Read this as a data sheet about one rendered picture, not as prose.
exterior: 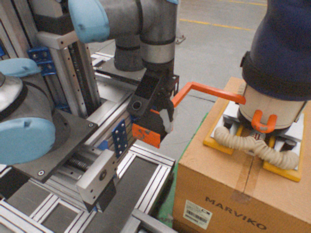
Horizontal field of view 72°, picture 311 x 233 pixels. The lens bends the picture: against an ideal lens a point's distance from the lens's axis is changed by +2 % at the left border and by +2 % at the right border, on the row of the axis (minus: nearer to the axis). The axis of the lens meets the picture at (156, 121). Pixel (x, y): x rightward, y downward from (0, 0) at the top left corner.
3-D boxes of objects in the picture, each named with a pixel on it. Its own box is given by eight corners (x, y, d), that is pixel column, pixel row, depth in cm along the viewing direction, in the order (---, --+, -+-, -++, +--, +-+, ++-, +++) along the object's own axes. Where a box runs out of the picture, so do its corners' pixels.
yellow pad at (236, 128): (232, 156, 68) (235, 145, 65) (202, 143, 72) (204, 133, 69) (254, 101, 90) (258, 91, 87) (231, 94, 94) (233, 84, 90)
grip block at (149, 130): (158, 149, 57) (159, 136, 53) (132, 137, 60) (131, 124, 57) (173, 130, 62) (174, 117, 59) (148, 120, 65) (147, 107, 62)
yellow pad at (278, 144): (298, 183, 61) (307, 173, 58) (261, 168, 65) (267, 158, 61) (306, 116, 83) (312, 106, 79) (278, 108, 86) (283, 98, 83)
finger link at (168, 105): (178, 119, 54) (169, 89, 50) (176, 123, 53) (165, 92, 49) (163, 118, 57) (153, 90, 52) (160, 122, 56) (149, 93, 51)
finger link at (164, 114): (185, 124, 60) (177, 96, 56) (176, 137, 57) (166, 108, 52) (175, 123, 62) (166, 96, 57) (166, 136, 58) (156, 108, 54)
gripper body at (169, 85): (179, 94, 57) (182, 52, 49) (164, 112, 52) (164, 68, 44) (154, 87, 60) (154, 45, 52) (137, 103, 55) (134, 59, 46)
